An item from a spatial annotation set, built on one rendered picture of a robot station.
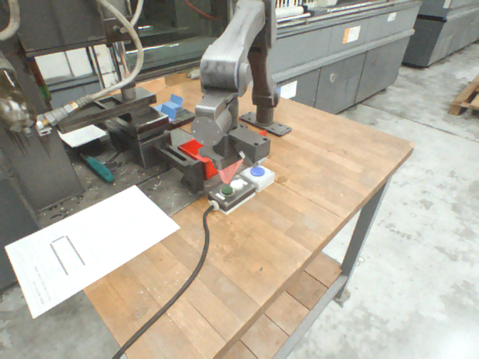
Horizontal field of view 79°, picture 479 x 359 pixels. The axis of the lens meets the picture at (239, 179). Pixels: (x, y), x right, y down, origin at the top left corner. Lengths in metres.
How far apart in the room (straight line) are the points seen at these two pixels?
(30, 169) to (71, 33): 0.30
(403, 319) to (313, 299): 0.52
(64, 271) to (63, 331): 1.06
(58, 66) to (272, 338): 1.38
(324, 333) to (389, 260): 0.62
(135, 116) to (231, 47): 0.38
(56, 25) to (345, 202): 0.73
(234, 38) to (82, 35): 0.33
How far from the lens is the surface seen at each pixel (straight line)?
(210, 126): 0.50
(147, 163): 0.86
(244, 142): 0.55
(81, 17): 0.74
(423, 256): 2.04
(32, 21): 0.72
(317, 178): 0.83
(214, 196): 0.70
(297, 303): 1.36
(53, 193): 0.83
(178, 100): 1.19
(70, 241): 0.74
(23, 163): 0.78
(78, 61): 1.48
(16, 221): 1.68
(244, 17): 0.67
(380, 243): 2.00
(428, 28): 5.23
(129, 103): 0.84
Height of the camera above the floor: 1.39
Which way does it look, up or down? 38 degrees down
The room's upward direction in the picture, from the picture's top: straight up
